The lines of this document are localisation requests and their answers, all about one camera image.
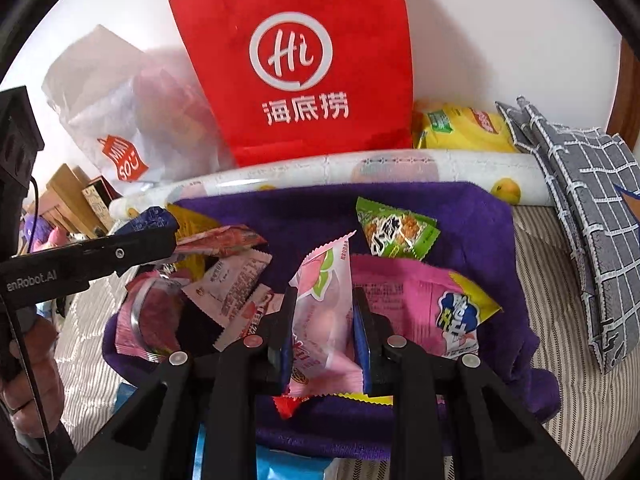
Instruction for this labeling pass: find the white plastic shopping bag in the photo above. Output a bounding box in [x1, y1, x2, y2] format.
[41, 24, 236, 186]

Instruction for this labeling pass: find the black cable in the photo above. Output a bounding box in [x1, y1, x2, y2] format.
[7, 175, 56, 480]

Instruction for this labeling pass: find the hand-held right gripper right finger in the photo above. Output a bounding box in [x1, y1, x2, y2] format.
[351, 286, 586, 480]

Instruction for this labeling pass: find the red snack packet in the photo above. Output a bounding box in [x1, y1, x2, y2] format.
[272, 394, 313, 420]

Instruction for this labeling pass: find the person's left hand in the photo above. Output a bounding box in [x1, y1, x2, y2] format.
[0, 310, 66, 448]

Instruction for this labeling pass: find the kraft doodle notebook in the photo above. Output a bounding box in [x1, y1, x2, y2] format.
[82, 185, 116, 231]

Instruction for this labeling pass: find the colourful pillow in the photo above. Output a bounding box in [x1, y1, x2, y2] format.
[20, 212, 68, 253]

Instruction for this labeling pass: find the magenta snack packet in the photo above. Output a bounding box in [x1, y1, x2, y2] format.
[350, 254, 502, 361]

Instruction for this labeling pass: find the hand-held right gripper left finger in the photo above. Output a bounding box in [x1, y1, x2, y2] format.
[60, 285, 301, 480]

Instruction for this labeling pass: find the dark red book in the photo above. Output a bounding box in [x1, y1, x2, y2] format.
[95, 175, 123, 198]

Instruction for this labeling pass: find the grey checked cloth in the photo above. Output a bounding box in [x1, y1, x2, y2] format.
[495, 96, 640, 376]

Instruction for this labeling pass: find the printed paper roll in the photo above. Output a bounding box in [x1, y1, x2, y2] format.
[109, 150, 556, 221]

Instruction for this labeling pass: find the pale pink snack packet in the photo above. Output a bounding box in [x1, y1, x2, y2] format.
[182, 249, 274, 331]

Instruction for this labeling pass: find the yellow triangular snack packet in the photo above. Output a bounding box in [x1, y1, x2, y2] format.
[167, 203, 221, 281]

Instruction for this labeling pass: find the green snack packet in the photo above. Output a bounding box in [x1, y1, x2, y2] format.
[355, 197, 441, 261]

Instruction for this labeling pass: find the pink clear-window snack packet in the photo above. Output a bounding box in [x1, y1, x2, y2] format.
[115, 270, 188, 363]

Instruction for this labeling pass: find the pink-white strawberry snack packet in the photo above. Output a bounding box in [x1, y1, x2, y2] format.
[212, 284, 288, 352]

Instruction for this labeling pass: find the blue tissue pack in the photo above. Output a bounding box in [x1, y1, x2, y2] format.
[114, 382, 341, 480]

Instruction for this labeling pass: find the purple towel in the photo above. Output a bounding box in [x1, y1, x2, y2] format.
[102, 181, 561, 461]

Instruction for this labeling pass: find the red paper bag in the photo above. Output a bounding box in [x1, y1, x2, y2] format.
[168, 0, 417, 168]

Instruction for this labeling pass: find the pink-red long snack packet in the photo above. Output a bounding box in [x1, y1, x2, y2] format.
[172, 225, 268, 261]

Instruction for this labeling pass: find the brown wooden door frame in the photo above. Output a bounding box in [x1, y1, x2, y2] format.
[612, 40, 640, 146]

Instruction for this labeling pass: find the striped quilted mattress pad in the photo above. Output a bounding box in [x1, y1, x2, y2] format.
[52, 205, 640, 480]

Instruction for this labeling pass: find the yellow chips bag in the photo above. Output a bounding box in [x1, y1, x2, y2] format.
[412, 102, 516, 153]

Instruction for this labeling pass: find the blue snack packet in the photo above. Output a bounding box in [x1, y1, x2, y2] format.
[127, 206, 180, 233]

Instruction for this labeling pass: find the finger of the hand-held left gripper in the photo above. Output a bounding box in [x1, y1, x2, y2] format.
[70, 217, 180, 286]

